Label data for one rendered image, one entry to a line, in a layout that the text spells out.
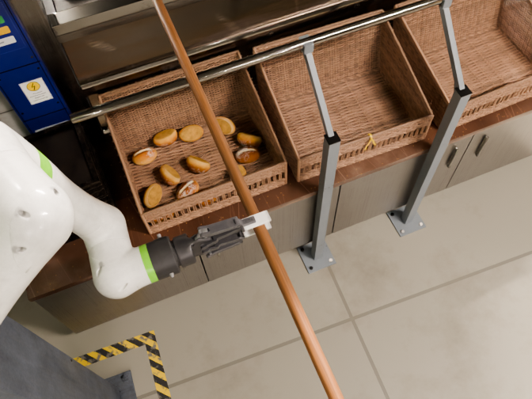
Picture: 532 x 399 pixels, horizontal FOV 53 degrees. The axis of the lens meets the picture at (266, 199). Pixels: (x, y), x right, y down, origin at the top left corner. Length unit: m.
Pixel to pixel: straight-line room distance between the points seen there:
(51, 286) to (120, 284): 0.81
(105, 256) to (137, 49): 0.91
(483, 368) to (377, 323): 0.47
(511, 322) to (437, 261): 0.40
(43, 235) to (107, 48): 1.18
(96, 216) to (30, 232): 0.40
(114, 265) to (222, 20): 1.06
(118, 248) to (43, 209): 0.45
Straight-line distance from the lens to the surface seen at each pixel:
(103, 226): 1.27
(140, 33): 1.95
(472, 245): 2.72
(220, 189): 1.90
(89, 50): 1.95
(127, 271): 1.25
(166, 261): 1.25
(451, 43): 1.90
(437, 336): 2.51
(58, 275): 2.05
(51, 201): 0.86
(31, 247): 0.87
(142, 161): 2.13
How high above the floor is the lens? 2.34
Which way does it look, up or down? 61 degrees down
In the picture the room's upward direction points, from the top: 3 degrees counter-clockwise
